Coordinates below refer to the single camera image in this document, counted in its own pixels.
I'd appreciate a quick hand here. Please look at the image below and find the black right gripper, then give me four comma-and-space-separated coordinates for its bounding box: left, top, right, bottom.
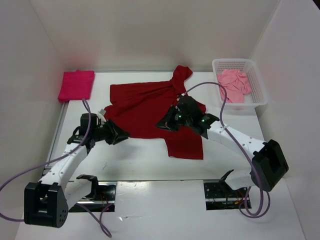
155, 104, 192, 132

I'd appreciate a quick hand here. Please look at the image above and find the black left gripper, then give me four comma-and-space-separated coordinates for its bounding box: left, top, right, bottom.
92, 118, 131, 145

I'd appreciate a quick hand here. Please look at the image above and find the dark red t shirt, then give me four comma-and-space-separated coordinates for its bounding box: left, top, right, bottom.
104, 65, 204, 160

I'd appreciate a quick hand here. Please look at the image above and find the magenta t shirt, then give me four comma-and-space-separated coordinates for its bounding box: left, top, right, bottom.
57, 70, 95, 103

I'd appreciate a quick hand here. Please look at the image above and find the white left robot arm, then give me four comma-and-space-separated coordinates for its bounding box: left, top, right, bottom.
23, 113, 130, 228

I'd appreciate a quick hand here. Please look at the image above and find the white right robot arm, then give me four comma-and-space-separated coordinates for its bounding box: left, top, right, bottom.
155, 105, 289, 197

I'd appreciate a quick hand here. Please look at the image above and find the light pink t shirt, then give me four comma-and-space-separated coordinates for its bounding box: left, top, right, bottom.
217, 69, 252, 103

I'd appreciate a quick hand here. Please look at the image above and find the white perforated plastic basket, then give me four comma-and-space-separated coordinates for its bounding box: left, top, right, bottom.
212, 58, 268, 110

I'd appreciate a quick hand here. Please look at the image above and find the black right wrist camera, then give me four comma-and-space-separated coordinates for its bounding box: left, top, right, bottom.
177, 96, 203, 117

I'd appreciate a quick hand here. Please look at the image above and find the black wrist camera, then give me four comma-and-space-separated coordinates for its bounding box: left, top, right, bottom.
79, 113, 100, 132
177, 96, 203, 117

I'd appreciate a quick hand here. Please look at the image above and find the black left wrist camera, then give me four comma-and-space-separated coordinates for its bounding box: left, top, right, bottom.
79, 113, 100, 132

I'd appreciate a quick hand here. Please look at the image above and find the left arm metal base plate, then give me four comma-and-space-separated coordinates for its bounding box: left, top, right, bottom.
64, 179, 117, 213

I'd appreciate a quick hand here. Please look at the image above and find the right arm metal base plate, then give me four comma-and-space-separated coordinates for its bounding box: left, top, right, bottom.
203, 179, 247, 211

